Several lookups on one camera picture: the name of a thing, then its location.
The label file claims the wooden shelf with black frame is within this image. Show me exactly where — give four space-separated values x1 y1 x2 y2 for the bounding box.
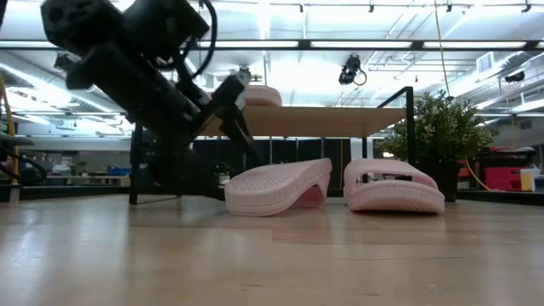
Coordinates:
129 86 416 206

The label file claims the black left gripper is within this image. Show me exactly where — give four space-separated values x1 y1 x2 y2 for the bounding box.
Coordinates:
169 76 263 196

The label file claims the thin hanging cable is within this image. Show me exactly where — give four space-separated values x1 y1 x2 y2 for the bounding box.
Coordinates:
433 0 451 101

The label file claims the yellow container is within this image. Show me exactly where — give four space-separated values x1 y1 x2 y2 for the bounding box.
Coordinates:
520 168 537 192

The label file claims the black metal rig frame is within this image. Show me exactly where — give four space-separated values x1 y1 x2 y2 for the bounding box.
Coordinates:
0 39 544 205

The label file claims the yellow cable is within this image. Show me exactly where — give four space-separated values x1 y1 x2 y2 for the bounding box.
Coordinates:
465 159 496 192

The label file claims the black partition wall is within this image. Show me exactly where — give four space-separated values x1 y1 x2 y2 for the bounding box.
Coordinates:
193 138 354 190

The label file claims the thick black cable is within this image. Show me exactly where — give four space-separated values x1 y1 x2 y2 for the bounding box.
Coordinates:
0 146 48 186

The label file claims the red cart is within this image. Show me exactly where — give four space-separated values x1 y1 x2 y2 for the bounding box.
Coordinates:
479 146 537 192

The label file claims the pink slide sandal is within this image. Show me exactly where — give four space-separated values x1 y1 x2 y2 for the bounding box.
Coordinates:
242 84 284 107
224 157 333 218
343 158 446 215

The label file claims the dark grey desk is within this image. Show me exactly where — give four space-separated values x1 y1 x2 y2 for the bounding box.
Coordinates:
0 133 35 148

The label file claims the small green potted plant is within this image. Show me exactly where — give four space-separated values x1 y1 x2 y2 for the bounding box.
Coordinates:
376 88 498 203

